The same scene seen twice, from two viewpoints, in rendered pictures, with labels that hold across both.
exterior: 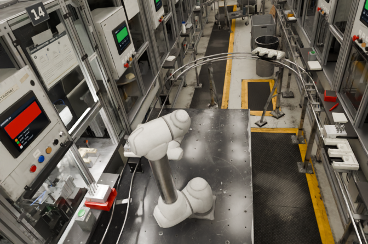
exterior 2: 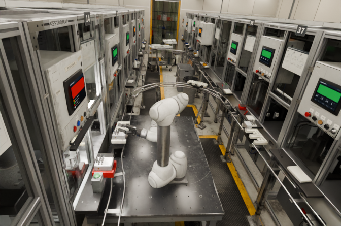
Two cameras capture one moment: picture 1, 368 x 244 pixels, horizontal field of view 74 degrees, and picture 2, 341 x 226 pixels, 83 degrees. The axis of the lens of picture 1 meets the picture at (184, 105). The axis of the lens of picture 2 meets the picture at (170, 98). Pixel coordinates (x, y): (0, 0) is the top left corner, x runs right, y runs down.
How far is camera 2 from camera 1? 0.67 m
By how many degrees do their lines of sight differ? 22
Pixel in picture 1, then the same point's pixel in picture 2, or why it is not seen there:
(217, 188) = not seen: hidden behind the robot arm
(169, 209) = (164, 170)
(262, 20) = (183, 67)
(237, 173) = (195, 154)
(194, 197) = (177, 163)
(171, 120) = (178, 99)
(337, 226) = (251, 193)
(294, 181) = (220, 167)
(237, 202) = (200, 170)
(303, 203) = (229, 181)
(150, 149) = (167, 116)
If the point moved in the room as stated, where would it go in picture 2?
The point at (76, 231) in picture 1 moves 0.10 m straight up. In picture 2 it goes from (88, 194) to (87, 184)
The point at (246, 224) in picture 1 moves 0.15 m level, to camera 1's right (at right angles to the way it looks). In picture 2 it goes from (210, 183) to (224, 179)
